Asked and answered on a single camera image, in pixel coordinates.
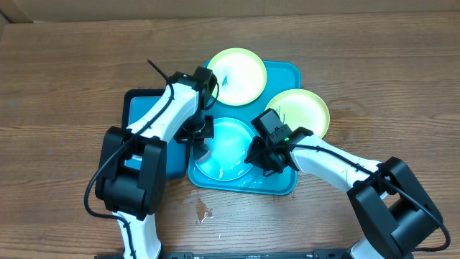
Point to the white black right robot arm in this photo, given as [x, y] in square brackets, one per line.
[394, 211]

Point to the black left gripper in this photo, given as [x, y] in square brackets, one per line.
[208, 133]

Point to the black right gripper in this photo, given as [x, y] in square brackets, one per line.
[256, 152]

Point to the teal serving tray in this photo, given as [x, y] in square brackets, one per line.
[281, 76]

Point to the white plate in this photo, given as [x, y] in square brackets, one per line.
[227, 150]

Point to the yellow plate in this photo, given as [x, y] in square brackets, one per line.
[241, 76]
[301, 108]

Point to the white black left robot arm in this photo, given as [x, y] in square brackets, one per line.
[131, 175]

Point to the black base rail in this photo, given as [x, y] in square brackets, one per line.
[316, 254]

